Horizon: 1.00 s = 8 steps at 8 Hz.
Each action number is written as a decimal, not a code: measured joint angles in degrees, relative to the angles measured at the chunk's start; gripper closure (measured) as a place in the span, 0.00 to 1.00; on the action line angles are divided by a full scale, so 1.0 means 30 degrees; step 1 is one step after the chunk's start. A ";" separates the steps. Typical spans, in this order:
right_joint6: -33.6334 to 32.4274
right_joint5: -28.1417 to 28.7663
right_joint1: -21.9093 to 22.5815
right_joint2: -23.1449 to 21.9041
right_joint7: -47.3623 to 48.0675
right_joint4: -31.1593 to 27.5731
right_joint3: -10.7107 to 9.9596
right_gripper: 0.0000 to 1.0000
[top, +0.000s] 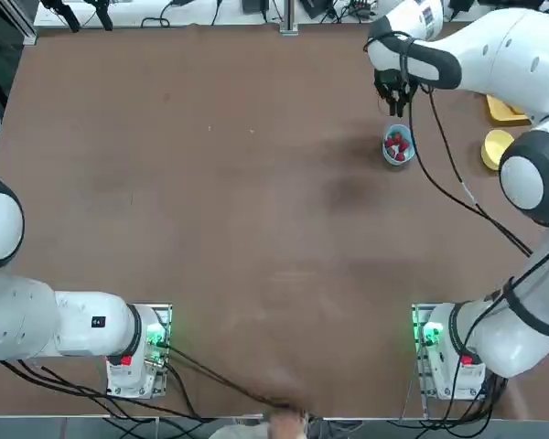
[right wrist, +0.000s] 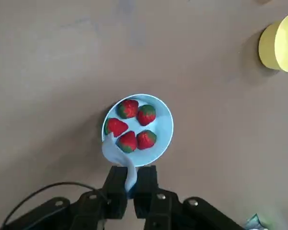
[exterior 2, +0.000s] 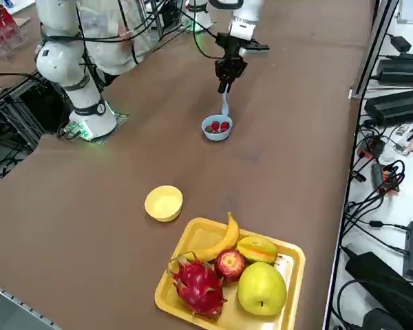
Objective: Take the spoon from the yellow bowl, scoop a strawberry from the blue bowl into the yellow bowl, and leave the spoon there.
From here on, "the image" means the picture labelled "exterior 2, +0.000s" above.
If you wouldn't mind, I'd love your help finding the red and black device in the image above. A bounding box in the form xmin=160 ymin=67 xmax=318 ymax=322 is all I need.
xmin=357 ymin=135 xmax=386 ymax=159

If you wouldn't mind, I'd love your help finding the orange and black device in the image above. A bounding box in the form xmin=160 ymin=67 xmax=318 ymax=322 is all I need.
xmin=371 ymin=163 xmax=400 ymax=195

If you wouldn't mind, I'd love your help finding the light blue bowl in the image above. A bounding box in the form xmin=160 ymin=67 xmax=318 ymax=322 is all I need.
xmin=201 ymin=115 xmax=233 ymax=142

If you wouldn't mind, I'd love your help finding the small black power adapter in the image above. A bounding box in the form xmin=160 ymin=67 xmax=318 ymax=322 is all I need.
xmin=388 ymin=34 xmax=412 ymax=52

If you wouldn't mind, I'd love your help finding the clear acrylic shelf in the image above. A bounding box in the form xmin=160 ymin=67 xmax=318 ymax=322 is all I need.
xmin=0 ymin=6 xmax=32 ymax=63

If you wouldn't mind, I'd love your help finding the black ribbed power supply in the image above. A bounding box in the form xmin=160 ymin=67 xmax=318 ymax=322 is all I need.
xmin=377 ymin=58 xmax=413 ymax=87
xmin=364 ymin=89 xmax=413 ymax=127

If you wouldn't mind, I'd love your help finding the yellow bowl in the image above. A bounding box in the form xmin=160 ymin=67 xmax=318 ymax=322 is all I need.
xmin=144 ymin=185 xmax=184 ymax=223

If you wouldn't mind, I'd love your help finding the red apple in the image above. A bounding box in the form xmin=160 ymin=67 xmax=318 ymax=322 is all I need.
xmin=215 ymin=249 xmax=247 ymax=282

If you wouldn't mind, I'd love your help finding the aluminium rail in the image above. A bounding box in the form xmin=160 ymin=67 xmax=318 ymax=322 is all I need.
xmin=0 ymin=280 xmax=61 ymax=330

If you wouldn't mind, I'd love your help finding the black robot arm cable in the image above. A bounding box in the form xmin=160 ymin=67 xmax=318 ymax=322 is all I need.
xmin=41 ymin=0 xmax=228 ymax=90

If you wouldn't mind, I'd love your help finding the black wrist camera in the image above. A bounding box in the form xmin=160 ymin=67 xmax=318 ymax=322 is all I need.
xmin=238 ymin=40 xmax=271 ymax=58

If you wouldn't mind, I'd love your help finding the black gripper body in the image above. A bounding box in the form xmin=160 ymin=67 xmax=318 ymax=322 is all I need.
xmin=214 ymin=32 xmax=248 ymax=80

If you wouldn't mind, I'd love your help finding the black metal frame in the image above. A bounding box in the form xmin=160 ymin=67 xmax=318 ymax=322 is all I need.
xmin=0 ymin=74 xmax=73 ymax=154

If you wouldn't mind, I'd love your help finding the yellow-green starfruit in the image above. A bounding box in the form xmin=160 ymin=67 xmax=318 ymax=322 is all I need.
xmin=236 ymin=236 xmax=279 ymax=265

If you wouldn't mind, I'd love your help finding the light blue spoon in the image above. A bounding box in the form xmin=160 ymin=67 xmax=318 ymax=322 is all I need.
xmin=220 ymin=89 xmax=232 ymax=118

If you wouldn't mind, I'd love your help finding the yellow banana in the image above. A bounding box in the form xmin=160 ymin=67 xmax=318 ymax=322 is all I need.
xmin=187 ymin=211 xmax=241 ymax=262

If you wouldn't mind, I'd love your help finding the yellow plastic tray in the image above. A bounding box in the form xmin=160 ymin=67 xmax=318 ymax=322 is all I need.
xmin=153 ymin=217 xmax=306 ymax=330

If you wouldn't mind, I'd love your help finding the large yellow-green pear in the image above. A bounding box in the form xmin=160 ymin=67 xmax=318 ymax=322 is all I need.
xmin=237 ymin=261 xmax=288 ymax=316

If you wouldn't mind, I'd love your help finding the red dragon fruit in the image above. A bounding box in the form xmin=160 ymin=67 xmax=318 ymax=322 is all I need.
xmin=167 ymin=252 xmax=228 ymax=319

